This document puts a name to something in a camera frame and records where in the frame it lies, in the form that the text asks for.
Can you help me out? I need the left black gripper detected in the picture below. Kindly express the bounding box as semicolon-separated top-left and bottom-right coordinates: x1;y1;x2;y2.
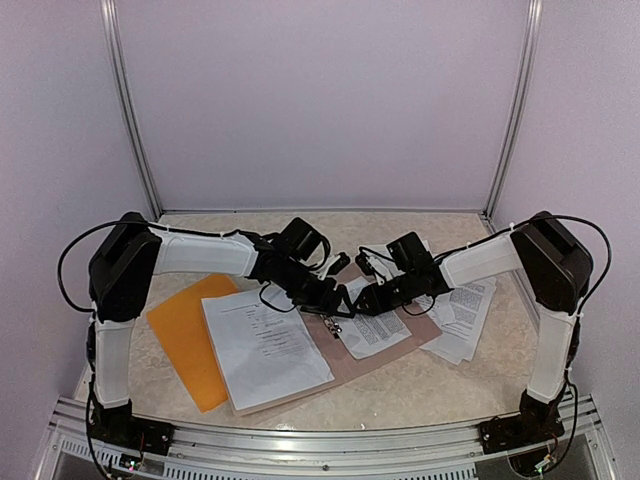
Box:
278;259;357;319

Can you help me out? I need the white printed sheet back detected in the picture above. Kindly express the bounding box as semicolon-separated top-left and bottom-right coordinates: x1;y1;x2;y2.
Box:
364;239;431;258

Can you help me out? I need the aluminium frame post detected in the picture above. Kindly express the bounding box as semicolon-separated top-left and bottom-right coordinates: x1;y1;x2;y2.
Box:
483;0;543;221
100;0;164;220

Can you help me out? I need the pink-brown file folder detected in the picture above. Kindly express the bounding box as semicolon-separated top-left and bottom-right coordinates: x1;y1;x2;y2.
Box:
229;262;444;417

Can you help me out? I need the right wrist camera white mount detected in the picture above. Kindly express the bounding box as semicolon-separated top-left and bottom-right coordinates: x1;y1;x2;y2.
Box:
355;252;393;285

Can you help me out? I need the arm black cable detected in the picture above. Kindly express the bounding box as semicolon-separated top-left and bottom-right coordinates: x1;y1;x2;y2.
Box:
55;221;331;314
429;214;614;311

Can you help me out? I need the metal folder clip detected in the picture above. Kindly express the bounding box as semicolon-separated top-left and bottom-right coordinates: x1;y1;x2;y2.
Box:
321;315;342;339

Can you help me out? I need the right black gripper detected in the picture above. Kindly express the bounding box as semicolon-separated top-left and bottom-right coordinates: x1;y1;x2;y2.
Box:
355;270;419;317

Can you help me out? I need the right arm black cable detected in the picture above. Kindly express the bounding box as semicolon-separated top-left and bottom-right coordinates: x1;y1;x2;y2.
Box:
429;214;614;311

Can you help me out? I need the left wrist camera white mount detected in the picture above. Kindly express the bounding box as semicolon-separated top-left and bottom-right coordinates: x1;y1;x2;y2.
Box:
317;252;351;280

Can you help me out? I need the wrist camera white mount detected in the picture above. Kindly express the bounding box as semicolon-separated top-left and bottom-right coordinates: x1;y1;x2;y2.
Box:
317;252;351;280
355;252;393;285

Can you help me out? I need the orange folder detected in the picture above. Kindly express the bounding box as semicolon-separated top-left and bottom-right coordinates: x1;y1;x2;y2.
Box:
147;274;238;413

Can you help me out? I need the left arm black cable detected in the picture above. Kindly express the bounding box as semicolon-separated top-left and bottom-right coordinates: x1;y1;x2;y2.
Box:
55;221;331;314

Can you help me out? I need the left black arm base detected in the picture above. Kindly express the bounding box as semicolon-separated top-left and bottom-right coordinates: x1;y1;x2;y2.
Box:
89;401;175;456

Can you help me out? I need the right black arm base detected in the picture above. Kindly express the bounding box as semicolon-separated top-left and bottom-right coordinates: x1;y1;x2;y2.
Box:
477;391;565;454

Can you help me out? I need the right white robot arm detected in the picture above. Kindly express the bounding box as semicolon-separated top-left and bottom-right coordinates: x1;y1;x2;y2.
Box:
354;211;593;444

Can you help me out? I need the white printed sheet dense text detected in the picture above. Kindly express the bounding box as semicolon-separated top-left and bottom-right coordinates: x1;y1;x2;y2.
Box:
420;277;497;365

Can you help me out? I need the right aluminium frame post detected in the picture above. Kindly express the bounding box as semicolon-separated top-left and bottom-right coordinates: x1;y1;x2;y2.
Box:
483;0;543;221

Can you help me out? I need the left aluminium frame post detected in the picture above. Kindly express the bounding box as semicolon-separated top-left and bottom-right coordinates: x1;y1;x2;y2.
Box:
100;0;164;220

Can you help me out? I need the white sheet dense English text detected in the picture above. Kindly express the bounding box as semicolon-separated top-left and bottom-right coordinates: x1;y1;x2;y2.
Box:
337;277;413;361

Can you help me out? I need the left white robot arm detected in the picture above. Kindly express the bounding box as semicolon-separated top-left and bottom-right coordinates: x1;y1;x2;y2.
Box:
89;212;355;445

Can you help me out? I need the white printed sheet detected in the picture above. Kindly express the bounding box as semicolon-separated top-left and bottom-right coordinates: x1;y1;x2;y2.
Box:
364;239;431;258
415;295;455;327
201;289;335;416

